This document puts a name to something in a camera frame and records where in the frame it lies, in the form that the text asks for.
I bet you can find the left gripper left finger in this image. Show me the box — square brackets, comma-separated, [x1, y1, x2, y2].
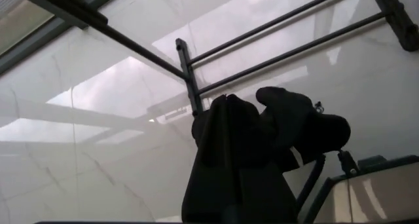
[181, 94, 237, 223]

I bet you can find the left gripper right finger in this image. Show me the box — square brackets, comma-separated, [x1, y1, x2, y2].
[228, 93, 299, 223]

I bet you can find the black garment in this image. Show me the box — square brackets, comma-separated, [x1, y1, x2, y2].
[191, 86, 352, 173]

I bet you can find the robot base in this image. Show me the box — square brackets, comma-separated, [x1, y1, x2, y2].
[296, 150, 419, 223]

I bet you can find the black clothes rack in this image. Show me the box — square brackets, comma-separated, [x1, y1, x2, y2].
[6, 0, 419, 117]

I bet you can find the window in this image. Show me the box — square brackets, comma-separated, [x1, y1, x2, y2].
[0, 0, 129, 76]

